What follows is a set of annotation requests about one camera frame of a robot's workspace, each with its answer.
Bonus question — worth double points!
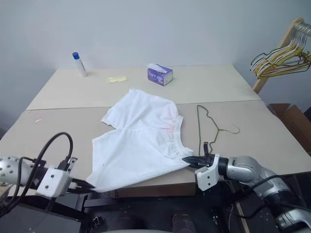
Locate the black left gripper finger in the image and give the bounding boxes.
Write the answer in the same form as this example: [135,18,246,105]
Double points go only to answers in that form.
[71,178,97,189]
[67,187,91,194]

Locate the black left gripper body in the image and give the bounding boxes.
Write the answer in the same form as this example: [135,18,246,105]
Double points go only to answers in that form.
[65,179,79,194]

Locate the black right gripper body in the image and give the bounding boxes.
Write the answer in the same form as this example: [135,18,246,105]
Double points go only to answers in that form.
[198,141,216,169]

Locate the white shorts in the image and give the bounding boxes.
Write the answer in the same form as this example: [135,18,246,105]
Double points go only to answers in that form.
[86,87,194,193]

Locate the black flat panel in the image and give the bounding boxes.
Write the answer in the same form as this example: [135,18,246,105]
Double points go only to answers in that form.
[0,200,83,233]

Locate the dark rounded shape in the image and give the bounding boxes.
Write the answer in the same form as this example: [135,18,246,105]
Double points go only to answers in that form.
[171,213,196,233]

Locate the purple tissue box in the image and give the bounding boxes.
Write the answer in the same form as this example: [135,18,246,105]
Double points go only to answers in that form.
[147,63,174,87]

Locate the brown cardboard box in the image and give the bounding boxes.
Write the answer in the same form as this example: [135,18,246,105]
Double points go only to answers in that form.
[267,103,311,156]

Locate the yellow plastic wrapper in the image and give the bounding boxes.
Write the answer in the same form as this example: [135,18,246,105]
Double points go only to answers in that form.
[105,75,128,84]

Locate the white bottle with blue cap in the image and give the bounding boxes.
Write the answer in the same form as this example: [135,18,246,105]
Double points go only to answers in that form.
[71,51,88,78]

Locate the bundle of hangers on rack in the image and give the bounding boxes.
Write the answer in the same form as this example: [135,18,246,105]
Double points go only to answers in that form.
[252,17,311,93]

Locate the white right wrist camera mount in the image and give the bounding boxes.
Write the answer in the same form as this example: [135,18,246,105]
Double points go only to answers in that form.
[194,153,222,192]

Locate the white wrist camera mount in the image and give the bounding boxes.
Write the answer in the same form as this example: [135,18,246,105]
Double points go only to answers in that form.
[35,157,78,198]
[194,153,222,192]

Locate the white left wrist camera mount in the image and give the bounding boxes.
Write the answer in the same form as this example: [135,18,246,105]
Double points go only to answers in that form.
[35,157,78,198]

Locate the olive wire hanger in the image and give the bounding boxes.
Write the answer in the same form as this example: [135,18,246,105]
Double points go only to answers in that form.
[196,104,241,156]

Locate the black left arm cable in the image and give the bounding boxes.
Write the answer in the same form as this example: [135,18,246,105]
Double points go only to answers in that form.
[0,132,74,214]

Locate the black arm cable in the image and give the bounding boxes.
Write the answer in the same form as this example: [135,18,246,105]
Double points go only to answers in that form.
[227,175,311,219]
[0,132,74,214]

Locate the black table frame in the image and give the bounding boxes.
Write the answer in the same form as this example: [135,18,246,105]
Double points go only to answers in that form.
[4,186,243,233]

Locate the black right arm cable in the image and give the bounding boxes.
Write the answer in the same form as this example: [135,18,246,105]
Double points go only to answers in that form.
[227,175,311,219]

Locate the yellow wire hanger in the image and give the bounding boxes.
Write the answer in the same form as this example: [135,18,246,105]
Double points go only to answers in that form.
[252,46,309,79]

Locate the dark wire hanger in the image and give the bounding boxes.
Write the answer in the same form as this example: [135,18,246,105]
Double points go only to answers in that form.
[250,47,311,71]

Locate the white wire hanger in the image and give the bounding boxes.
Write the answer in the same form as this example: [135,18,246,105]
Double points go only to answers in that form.
[255,22,311,76]

